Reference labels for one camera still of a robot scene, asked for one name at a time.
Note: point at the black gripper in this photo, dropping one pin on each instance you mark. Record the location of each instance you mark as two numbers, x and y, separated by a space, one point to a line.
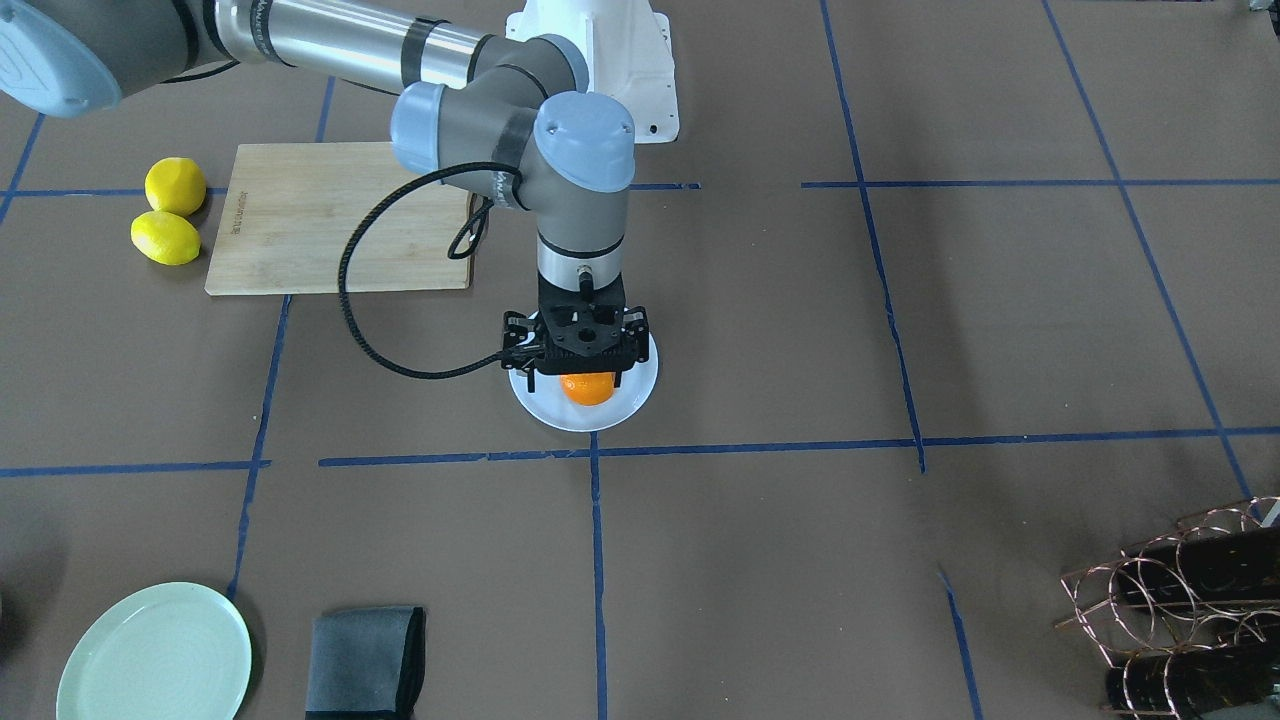
517 338

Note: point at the dark wine bottle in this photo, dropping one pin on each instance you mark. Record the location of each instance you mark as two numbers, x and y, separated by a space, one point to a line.
1236 570
1237 682

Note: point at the lower yellow lemon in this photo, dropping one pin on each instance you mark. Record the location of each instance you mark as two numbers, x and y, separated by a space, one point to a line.
165 238

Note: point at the dark wine bottle upper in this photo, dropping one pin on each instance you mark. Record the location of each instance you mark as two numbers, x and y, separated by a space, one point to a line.
1236 570

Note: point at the orange fruit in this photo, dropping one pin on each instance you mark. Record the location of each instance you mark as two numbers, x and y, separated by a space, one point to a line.
587 389

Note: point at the yellow lemon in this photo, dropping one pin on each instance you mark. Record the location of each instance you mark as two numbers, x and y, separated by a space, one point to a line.
176 185
165 238

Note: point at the folded grey cloth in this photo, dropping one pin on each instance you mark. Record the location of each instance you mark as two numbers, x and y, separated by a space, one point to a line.
367 663

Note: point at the copper wire bottle rack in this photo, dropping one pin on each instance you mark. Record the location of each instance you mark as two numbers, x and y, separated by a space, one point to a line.
1187 621

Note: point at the light green plate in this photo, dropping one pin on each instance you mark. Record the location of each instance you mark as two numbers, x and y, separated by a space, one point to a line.
175 650

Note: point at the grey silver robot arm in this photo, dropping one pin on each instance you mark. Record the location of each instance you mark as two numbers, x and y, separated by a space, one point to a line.
512 121

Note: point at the upper yellow lemon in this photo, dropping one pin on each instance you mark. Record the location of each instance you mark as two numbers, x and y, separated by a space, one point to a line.
176 185

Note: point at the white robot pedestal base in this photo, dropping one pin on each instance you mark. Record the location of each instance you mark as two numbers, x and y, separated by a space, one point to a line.
628 49

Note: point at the dark wine bottle lower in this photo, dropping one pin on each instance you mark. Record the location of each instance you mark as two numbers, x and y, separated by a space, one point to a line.
1237 682

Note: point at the light blue plate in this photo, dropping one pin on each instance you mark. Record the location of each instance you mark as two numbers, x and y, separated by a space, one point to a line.
547 402

